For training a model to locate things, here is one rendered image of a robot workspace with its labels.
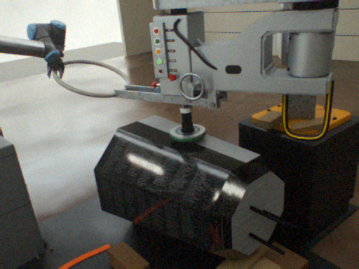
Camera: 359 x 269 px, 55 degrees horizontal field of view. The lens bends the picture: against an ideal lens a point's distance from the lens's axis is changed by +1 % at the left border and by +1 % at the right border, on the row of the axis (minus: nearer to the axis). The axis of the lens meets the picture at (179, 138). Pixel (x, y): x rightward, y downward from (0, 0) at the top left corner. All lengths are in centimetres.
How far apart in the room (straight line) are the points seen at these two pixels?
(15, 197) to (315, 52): 193
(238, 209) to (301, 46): 80
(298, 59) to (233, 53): 30
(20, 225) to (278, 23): 198
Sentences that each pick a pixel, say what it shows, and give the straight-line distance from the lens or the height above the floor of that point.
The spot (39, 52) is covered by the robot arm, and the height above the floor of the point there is 139.
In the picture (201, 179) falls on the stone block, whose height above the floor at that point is 74.
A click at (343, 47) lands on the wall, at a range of 805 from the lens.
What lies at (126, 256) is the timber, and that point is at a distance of 231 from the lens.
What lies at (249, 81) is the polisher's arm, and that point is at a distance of 173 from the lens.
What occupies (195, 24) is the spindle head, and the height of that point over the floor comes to 147.
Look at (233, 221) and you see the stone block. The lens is 172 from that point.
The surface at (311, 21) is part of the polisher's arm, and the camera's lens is 163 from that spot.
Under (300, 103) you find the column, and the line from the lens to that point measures 240.
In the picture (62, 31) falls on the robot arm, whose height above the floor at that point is 146.
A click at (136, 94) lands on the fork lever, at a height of 108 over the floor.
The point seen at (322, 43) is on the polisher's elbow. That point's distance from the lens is 166.
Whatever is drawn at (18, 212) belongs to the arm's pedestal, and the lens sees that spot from 252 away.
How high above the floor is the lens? 164
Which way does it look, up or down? 23 degrees down
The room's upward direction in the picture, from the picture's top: 5 degrees counter-clockwise
